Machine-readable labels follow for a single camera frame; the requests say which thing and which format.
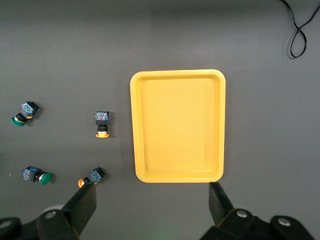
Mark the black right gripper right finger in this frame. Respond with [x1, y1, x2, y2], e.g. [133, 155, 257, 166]
[199, 182, 276, 240]

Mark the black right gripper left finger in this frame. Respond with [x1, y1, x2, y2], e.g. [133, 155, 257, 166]
[36, 184, 98, 240]

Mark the yellow push button switch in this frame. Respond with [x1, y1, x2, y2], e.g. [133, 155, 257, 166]
[94, 111, 111, 138]
[77, 166, 106, 188]

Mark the yellow plastic tray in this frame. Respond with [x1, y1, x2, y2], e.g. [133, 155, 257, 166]
[129, 69, 227, 184]

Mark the green push button switch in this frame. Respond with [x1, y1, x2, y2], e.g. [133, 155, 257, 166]
[10, 100, 41, 127]
[21, 165, 53, 186]

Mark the thin black loose cable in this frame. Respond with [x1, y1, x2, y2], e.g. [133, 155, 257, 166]
[278, 0, 320, 60]

